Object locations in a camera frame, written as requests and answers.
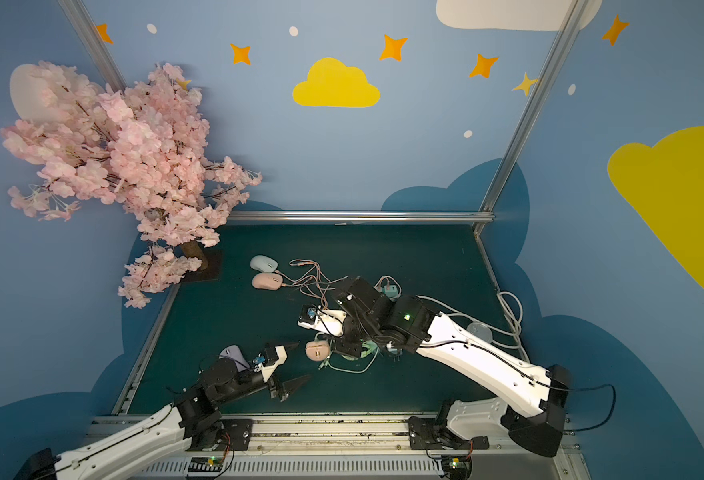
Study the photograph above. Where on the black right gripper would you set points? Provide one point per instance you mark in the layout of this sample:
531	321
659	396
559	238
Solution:
348	332

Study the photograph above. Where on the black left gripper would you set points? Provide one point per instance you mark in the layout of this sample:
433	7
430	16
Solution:
271	377

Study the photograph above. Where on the pink wireless mouse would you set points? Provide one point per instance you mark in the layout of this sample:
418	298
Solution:
318	350
267	281

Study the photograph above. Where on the lilac wireless mouse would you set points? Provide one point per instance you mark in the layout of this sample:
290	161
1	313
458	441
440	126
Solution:
234	353

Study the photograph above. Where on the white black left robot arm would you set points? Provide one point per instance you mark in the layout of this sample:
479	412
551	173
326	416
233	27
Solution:
174	428

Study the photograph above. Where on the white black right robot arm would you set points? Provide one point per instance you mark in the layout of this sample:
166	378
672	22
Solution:
530	400

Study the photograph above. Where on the pink cherry blossom tree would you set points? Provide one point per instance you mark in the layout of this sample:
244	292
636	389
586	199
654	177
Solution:
142	147

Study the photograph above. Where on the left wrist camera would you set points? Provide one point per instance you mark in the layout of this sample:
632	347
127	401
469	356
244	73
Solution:
269	359

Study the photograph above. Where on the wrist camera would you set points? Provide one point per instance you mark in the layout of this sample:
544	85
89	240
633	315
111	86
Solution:
269	359
328	322

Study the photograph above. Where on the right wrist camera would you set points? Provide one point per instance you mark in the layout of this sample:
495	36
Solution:
328	322

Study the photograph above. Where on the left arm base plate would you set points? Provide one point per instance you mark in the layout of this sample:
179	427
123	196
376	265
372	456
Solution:
233	434

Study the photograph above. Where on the pale green wireless mouse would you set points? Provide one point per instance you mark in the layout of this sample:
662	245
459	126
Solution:
263	264

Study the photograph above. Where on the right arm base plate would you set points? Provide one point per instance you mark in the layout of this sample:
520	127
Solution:
428	434

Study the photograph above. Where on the aluminium frame rail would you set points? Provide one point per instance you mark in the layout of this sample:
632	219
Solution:
349	217

